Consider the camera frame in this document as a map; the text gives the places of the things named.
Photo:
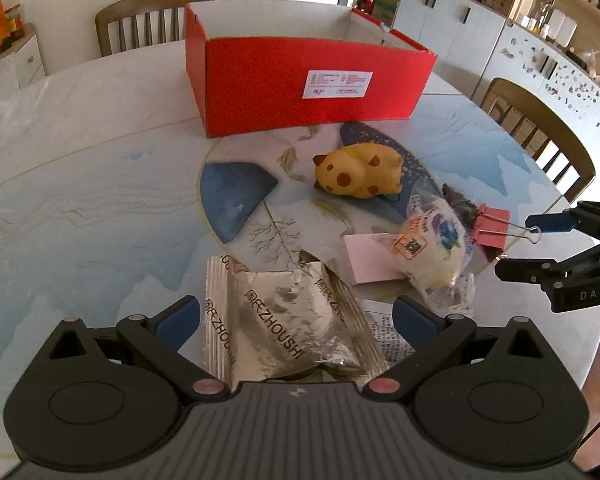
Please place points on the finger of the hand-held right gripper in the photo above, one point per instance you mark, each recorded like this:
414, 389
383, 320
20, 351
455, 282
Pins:
525, 270
550, 221

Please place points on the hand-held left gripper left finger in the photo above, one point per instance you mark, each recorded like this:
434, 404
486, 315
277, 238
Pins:
180, 320

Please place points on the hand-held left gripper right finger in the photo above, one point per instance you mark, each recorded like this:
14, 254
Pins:
412, 320

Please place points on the pink binder clip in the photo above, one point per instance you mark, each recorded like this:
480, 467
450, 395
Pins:
490, 225

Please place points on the clear bun packet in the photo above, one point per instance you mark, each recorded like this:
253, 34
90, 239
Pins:
430, 250

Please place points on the pink sticky note pad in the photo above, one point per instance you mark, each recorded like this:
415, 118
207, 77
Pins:
365, 255

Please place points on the silver foil snack packet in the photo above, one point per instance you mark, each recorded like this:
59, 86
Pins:
270, 325

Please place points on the dark wrapper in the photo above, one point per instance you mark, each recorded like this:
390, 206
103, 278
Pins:
460, 202

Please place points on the yellow spotted toy animal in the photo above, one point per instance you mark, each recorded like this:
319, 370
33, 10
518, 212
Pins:
360, 170

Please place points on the red cardboard box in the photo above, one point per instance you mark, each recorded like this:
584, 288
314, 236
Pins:
260, 85

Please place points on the printed marble desktop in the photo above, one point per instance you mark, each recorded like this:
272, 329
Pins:
105, 210

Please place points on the printed paper leaflet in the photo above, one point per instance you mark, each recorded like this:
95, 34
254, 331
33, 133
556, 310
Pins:
380, 330

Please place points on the wooden slat-back chair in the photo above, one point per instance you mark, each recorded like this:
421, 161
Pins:
130, 15
530, 110

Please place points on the white canister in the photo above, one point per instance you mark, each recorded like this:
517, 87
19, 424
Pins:
565, 25

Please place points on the long white sideboard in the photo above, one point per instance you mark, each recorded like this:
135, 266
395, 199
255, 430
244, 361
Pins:
450, 25

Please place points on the printed cardboard carton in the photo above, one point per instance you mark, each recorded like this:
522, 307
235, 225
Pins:
387, 5

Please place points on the white side cabinet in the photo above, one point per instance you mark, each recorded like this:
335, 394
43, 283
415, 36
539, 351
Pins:
27, 60

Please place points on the glass jar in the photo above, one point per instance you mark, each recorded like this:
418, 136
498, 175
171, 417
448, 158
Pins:
15, 22

